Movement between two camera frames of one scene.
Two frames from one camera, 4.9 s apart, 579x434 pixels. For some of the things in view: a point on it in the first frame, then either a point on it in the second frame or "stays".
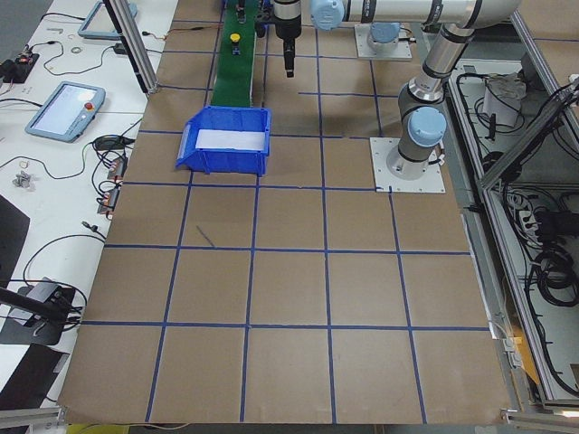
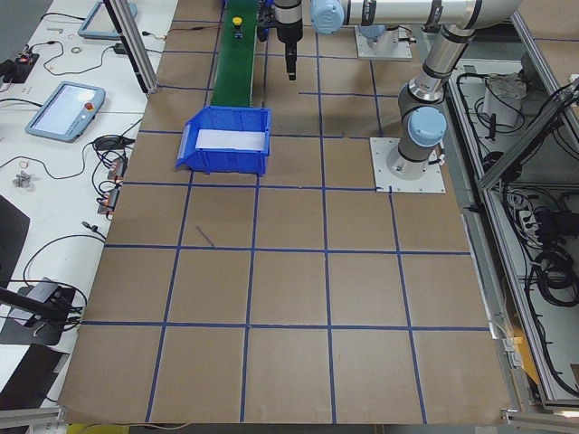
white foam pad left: x=234 y=139 stays
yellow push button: x=235 y=45 to x=237 y=22
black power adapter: x=119 y=49 stays
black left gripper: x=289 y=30 stays
